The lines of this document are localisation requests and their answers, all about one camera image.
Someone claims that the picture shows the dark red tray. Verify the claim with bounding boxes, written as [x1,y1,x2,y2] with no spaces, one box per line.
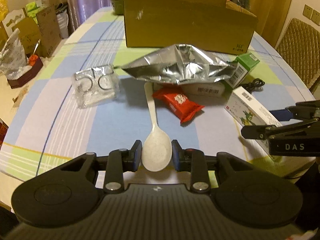
[7,54,43,89]

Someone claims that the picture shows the green white medicine box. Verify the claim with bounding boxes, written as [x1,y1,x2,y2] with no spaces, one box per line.
[223,53,260,89]

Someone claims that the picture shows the red snack packet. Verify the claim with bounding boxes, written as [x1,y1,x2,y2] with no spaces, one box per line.
[152,87,204,124]

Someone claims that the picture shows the clear plastic blister pack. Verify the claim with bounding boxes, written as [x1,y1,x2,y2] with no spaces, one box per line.
[72,64,120,108]

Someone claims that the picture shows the clear plastic bag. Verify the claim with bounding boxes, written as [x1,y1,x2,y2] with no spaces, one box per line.
[1,29,27,80]

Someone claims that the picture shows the white plastic spoon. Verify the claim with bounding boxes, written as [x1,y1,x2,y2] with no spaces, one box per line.
[142,82,172,172]

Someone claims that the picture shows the white dragon medicine box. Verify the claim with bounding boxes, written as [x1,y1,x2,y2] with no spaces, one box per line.
[225,87,281,158]

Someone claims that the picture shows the green tissue packs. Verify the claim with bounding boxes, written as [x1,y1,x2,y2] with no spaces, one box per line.
[25,0,48,18]

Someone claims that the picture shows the silver foil bag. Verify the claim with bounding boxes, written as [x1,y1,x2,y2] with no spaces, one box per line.
[120,44,236,85]

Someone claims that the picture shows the wooden door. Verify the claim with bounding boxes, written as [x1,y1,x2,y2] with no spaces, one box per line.
[250,0,291,47]

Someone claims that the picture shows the brown cardboard box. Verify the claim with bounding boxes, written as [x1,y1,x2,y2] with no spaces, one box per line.
[124,0,258,55]

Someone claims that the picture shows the quilted brown chair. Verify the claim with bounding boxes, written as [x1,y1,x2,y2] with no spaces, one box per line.
[276,18,319,93]

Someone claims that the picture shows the black cable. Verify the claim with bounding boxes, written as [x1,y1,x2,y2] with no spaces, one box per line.
[241,77,266,93]

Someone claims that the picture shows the side cardboard box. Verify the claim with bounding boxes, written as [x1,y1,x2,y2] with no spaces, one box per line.
[12,5,61,57]

